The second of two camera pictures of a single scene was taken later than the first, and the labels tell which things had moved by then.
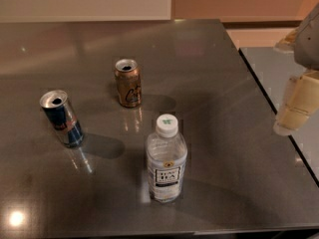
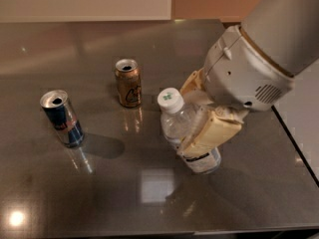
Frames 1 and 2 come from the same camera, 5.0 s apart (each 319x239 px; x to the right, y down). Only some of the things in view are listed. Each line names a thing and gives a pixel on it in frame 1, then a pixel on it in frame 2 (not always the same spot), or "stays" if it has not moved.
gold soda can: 129,82 stays
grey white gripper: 308,45 → 245,73
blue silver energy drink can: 56,105 stays
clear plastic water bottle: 166,161 → 176,120
